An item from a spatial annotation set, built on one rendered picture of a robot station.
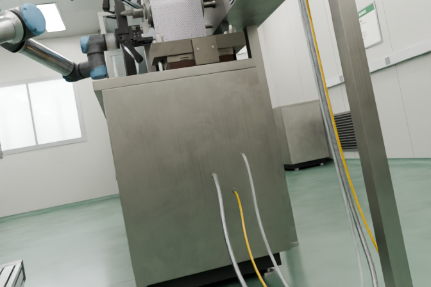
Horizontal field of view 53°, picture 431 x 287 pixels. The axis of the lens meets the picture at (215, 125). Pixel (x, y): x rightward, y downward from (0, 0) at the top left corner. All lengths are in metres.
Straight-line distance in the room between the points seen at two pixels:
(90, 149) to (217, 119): 5.89
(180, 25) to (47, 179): 5.82
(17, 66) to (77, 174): 2.02
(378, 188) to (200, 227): 0.71
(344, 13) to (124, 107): 0.87
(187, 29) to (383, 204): 1.17
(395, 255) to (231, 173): 0.68
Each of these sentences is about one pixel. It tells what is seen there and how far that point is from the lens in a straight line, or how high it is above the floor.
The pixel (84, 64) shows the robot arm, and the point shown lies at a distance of 2.01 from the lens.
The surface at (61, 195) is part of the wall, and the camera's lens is 7.61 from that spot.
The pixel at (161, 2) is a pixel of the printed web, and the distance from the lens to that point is 2.10.
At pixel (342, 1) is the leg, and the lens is 1.44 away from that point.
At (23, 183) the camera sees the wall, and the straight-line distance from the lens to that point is 7.70.
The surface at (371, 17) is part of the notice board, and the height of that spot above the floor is 1.62.
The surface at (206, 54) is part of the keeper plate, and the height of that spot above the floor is 0.95.
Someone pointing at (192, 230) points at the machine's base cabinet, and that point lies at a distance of 1.75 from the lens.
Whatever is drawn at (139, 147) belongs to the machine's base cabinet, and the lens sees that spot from 1.71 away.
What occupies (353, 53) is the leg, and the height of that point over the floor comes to 0.77.
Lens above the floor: 0.58
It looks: 2 degrees up
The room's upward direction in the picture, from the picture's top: 11 degrees counter-clockwise
